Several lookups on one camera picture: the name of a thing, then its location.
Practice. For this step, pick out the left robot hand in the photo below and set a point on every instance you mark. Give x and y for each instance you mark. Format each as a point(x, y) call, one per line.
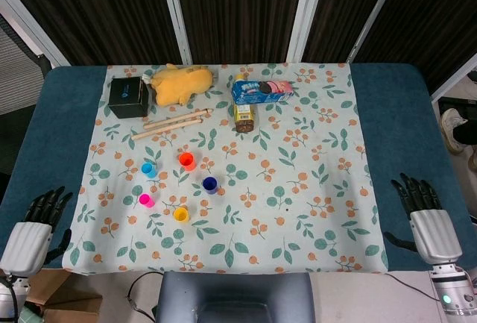
point(30, 244)

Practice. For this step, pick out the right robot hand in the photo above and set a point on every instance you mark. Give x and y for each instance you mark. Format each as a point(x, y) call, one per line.
point(436, 233)

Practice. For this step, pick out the pink plastic cup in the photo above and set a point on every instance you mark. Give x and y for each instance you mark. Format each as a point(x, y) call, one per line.
point(146, 201)

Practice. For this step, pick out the light blue plastic cup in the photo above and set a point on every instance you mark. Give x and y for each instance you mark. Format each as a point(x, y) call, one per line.
point(149, 171)

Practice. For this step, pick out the yellow plastic cup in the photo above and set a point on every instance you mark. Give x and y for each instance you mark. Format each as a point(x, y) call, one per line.
point(181, 215)

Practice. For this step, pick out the dark blue plastic cup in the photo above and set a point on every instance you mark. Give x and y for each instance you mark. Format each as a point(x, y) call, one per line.
point(210, 188)

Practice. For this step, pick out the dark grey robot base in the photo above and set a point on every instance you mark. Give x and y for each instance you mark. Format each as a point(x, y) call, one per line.
point(234, 297)

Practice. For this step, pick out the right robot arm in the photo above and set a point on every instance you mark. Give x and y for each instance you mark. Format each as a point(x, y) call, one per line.
point(451, 293)

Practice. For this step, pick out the brown cardboard box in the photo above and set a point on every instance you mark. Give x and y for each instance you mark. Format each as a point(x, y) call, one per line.
point(71, 304)

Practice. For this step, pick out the black trouser leg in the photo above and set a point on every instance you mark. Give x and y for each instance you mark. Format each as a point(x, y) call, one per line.
point(466, 133)

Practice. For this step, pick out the teal table cover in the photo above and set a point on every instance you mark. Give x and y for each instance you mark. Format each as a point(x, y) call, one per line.
point(395, 133)

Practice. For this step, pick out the white shoe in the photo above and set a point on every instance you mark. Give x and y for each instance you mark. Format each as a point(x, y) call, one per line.
point(451, 125)

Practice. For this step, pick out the orange plastic cup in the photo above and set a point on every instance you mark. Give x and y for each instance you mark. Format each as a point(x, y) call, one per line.
point(188, 164)

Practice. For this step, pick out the wooden drumstick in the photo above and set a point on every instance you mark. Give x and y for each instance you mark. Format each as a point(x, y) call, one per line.
point(167, 128)
point(179, 118)

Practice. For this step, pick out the black cardboard box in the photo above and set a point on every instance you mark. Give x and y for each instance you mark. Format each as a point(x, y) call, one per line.
point(128, 93)

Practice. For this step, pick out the floral print tablecloth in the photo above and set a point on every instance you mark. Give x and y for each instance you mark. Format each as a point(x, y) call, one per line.
point(261, 188)

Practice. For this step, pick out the dark slatted screen panel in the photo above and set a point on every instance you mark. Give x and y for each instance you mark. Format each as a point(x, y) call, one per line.
point(432, 13)
point(104, 9)
point(346, 9)
point(238, 9)

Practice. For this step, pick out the yellow plush toy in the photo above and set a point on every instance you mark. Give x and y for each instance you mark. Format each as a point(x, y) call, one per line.
point(182, 82)

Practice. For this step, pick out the yellow label bottle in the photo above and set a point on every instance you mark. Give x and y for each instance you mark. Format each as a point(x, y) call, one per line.
point(245, 118)

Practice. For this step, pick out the blue cookie box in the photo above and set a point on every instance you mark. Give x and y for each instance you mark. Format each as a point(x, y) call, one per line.
point(261, 91)

